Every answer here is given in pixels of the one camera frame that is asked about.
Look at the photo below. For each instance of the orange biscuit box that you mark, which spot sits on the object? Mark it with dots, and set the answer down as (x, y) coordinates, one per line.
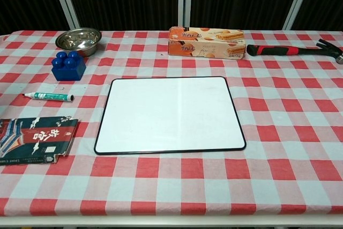
(206, 44)

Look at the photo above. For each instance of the stainless steel bowl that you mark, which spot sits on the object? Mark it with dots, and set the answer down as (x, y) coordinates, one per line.
(80, 41)

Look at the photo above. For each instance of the white board with black frame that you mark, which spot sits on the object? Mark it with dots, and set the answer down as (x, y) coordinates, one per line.
(171, 116)

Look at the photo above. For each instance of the dark snack packet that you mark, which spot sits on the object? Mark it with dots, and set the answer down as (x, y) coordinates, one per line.
(34, 140)

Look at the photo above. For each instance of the red black claw hammer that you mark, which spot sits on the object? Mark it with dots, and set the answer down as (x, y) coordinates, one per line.
(281, 50)

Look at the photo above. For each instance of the red white checkered tablecloth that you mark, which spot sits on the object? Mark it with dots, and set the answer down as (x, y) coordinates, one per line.
(171, 186)

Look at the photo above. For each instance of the green whiteboard marker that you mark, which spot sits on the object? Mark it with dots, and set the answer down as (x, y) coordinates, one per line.
(51, 96)

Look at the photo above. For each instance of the blue toy building block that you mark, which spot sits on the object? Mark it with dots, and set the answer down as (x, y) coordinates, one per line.
(67, 69)

